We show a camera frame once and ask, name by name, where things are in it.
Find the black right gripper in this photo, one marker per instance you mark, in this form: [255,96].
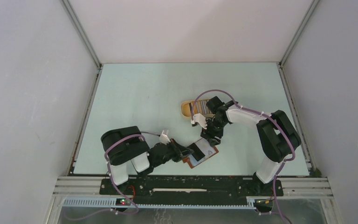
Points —
[207,134]

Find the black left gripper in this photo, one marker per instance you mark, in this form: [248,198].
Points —
[179,152]

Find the brown leather card holder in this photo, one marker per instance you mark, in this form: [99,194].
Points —
[190,160]

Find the white striped credit card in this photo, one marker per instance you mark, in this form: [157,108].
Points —
[207,150]

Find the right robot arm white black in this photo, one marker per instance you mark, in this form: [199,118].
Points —
[279,139]

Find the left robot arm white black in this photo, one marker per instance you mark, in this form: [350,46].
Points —
[144,150]

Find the beige oval card tray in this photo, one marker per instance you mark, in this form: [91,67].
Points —
[185,110]

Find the stack of credit cards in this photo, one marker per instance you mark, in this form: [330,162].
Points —
[200,107]

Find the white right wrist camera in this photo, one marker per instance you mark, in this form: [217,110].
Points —
[199,119]

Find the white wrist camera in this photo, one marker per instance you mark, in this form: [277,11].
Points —
[163,138]
[199,119]

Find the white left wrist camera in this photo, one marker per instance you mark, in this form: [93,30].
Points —
[163,138]

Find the white toothed cable duct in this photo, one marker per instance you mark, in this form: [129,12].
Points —
[106,202]

